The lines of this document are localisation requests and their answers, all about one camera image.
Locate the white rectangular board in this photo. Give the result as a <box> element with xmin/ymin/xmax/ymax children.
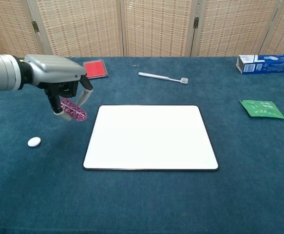
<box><xmin>82</xmin><ymin>105</ymin><xmax>219</xmax><ymax>171</ymax></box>

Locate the pink patterned packet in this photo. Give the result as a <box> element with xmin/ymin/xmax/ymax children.
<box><xmin>60</xmin><ymin>97</ymin><xmax>88</xmax><ymax>121</ymax></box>

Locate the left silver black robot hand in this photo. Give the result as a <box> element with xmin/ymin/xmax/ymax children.
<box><xmin>19</xmin><ymin>54</ymin><xmax>94</xmax><ymax>122</ymax></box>

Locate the bamboo folding screen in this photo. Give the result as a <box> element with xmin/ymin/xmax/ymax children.
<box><xmin>0</xmin><ymin>0</ymin><xmax>284</xmax><ymax>58</ymax></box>

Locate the white toothbrush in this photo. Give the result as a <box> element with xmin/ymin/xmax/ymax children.
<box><xmin>138</xmin><ymin>72</ymin><xmax>189</xmax><ymax>85</ymax></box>

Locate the blue light bulb box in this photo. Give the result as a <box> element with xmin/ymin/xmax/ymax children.
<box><xmin>236</xmin><ymin>54</ymin><xmax>284</xmax><ymax>75</ymax></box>

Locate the red ink pad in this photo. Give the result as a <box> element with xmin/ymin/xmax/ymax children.
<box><xmin>83</xmin><ymin>60</ymin><xmax>109</xmax><ymax>79</ymax></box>

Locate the green tea sachet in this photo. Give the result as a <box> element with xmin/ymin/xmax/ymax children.
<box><xmin>239</xmin><ymin>99</ymin><xmax>284</xmax><ymax>120</ymax></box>

